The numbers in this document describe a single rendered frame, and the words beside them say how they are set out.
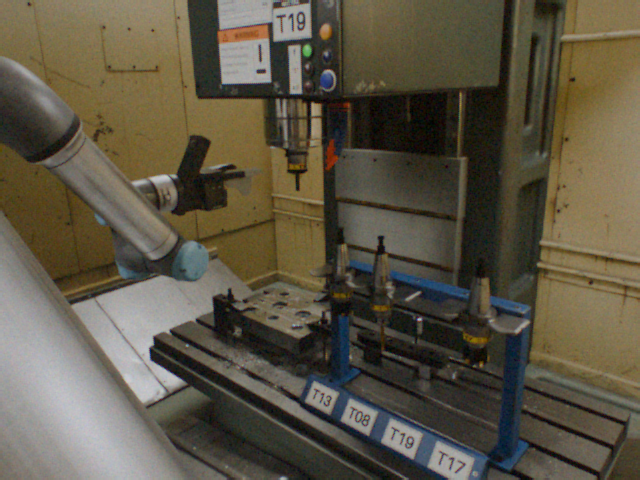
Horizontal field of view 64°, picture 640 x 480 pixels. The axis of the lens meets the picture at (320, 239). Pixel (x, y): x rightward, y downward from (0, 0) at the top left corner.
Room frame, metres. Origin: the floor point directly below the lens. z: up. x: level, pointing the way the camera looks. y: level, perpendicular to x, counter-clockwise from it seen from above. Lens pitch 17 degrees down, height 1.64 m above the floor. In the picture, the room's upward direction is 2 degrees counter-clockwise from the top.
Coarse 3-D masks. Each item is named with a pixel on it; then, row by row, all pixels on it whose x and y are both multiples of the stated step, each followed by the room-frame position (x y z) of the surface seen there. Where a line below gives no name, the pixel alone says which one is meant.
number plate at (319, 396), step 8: (312, 384) 1.06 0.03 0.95; (320, 384) 1.05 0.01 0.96; (312, 392) 1.05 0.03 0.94; (320, 392) 1.04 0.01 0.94; (328, 392) 1.03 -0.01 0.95; (336, 392) 1.02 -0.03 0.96; (312, 400) 1.04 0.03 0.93; (320, 400) 1.03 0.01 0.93; (328, 400) 1.02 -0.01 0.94; (336, 400) 1.01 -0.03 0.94; (320, 408) 1.01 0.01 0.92; (328, 408) 1.00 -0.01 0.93
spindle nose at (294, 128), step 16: (272, 112) 1.25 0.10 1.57; (288, 112) 1.23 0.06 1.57; (304, 112) 1.23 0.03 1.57; (320, 112) 1.26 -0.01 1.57; (272, 128) 1.25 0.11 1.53; (288, 128) 1.23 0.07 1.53; (304, 128) 1.23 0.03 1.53; (320, 128) 1.26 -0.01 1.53; (272, 144) 1.25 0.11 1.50; (288, 144) 1.23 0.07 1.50; (304, 144) 1.24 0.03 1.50; (320, 144) 1.26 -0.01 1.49
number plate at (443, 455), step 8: (440, 448) 0.83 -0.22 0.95; (448, 448) 0.83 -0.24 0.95; (432, 456) 0.83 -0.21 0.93; (440, 456) 0.82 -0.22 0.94; (448, 456) 0.82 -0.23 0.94; (456, 456) 0.81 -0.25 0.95; (464, 456) 0.80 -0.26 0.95; (432, 464) 0.82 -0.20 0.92; (440, 464) 0.81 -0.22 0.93; (448, 464) 0.81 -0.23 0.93; (456, 464) 0.80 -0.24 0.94; (464, 464) 0.79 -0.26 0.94; (472, 464) 0.79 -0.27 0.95; (440, 472) 0.80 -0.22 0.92; (448, 472) 0.80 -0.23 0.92; (456, 472) 0.79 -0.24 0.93; (464, 472) 0.79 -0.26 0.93
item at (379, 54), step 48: (192, 0) 1.22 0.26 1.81; (384, 0) 1.03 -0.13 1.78; (432, 0) 1.16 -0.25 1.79; (480, 0) 1.31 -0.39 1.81; (192, 48) 1.24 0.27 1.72; (288, 48) 1.03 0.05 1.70; (384, 48) 1.03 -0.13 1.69; (432, 48) 1.16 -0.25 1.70; (480, 48) 1.33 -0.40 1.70; (240, 96) 1.14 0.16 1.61; (288, 96) 1.04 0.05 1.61
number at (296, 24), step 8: (296, 8) 1.01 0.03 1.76; (304, 8) 0.99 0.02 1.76; (288, 16) 1.02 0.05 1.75; (296, 16) 1.01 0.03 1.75; (304, 16) 0.99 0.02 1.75; (288, 24) 1.02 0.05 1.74; (296, 24) 1.01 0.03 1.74; (304, 24) 1.00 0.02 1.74; (288, 32) 1.02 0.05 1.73; (296, 32) 1.01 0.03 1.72; (304, 32) 1.00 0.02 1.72
